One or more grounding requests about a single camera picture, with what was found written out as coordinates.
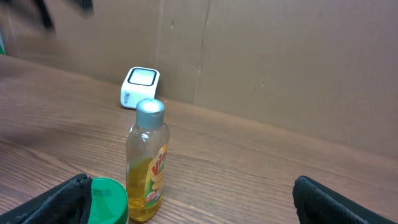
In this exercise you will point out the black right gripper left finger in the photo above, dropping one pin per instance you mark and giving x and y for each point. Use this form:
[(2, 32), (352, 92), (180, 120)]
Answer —
[(69, 202)]

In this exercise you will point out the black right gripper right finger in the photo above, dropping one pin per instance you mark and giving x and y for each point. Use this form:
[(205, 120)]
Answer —
[(317, 204)]

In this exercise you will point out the green lid white jar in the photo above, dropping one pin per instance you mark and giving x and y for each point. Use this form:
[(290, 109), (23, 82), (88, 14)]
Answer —
[(109, 202)]

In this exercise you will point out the yellow liquid bottle grey cap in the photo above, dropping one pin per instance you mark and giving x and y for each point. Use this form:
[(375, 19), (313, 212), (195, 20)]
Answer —
[(146, 150)]

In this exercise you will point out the white barcode scanner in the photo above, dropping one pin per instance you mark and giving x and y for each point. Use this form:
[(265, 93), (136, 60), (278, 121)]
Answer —
[(140, 83)]

